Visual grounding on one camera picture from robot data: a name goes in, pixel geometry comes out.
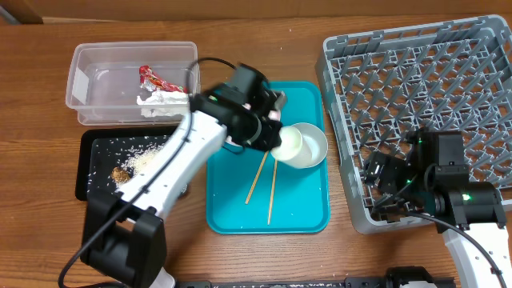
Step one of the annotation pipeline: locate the small white cup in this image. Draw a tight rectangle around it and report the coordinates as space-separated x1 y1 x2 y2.
270 126 302 162

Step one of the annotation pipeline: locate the white tissue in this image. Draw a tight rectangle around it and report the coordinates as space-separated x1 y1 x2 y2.
136 90 189 118

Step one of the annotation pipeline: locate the red snack wrapper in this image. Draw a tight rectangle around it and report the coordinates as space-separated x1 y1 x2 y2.
139 66 187 93

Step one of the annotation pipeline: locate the pile of rice grains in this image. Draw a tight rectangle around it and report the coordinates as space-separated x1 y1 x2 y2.
86 135 169 192

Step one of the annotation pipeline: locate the brown food scrap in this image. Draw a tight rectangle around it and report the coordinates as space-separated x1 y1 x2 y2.
110 166 131 185

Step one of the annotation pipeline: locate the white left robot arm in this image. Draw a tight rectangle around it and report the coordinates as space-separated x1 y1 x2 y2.
75 83 286 287

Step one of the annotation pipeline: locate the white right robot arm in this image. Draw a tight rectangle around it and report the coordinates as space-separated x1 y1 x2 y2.
364 152 511 287

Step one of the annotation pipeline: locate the grey dishwasher rack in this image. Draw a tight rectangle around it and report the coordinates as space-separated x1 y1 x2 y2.
316 15 511 234

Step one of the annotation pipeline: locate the right wooden chopstick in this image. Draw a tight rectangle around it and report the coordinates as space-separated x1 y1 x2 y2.
267 160 278 226

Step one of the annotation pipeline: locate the wooden chopstick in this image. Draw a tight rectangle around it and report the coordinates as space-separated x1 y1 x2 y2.
245 151 269 205
267 160 278 226

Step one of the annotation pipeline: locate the grey bowl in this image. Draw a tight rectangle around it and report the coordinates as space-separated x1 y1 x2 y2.
294 122 328 168

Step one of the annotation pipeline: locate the left wooden chopstick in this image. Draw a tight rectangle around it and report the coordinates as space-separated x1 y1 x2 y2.
245 151 269 205

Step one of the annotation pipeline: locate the teal plastic tray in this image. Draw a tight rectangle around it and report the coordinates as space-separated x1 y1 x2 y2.
206 80 332 235

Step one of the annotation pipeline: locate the black plastic tray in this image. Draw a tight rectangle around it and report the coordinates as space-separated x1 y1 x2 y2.
75 125 177 201

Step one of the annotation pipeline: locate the clear plastic bin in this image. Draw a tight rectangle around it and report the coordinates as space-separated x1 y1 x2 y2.
66 41 201 126

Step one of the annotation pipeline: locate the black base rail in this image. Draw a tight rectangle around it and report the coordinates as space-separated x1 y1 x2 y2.
175 266 457 288

